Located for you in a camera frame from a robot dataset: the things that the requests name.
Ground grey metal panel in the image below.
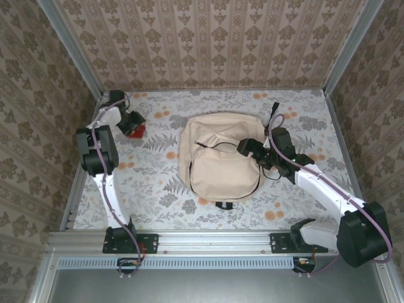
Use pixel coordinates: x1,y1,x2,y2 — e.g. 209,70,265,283
47,268,389,303

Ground beige fabric backpack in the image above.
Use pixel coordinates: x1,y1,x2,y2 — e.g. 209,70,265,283
178,101,282,211

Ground grey slotted cable duct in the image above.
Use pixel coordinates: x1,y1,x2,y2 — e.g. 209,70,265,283
58,256,296,270

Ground black cable connector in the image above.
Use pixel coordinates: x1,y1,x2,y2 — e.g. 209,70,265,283
292,257,316,274
116,257,143,275

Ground aluminium corner post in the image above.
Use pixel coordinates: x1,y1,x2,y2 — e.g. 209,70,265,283
323,0,384,95
37,0,105,98

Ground red wallet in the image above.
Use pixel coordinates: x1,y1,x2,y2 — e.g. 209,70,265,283
124,124,146,140

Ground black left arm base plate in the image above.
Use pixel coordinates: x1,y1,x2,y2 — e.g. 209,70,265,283
102,233,159,254

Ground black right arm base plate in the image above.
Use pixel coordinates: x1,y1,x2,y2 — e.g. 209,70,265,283
270,232,329,254

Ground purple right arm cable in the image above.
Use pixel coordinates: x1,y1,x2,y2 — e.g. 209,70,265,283
268,113,394,275

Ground aluminium side rail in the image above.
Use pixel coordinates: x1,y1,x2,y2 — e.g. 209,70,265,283
59,93,110,231
324,91,373,230

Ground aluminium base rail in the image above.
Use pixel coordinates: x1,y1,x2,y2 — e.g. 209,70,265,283
47,230,388,253

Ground floral tablecloth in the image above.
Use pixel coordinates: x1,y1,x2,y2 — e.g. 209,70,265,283
73,89,367,230

